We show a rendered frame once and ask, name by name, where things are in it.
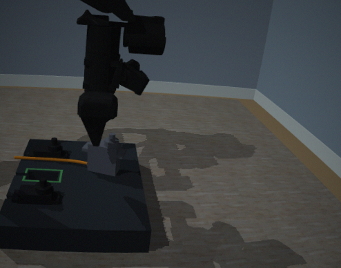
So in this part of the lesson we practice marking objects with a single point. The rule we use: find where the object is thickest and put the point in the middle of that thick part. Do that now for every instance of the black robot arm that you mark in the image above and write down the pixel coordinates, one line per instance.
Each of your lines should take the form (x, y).
(142, 35)

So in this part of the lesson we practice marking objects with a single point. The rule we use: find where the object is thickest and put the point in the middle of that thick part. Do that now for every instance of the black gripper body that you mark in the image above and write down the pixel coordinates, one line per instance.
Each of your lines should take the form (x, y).
(99, 71)

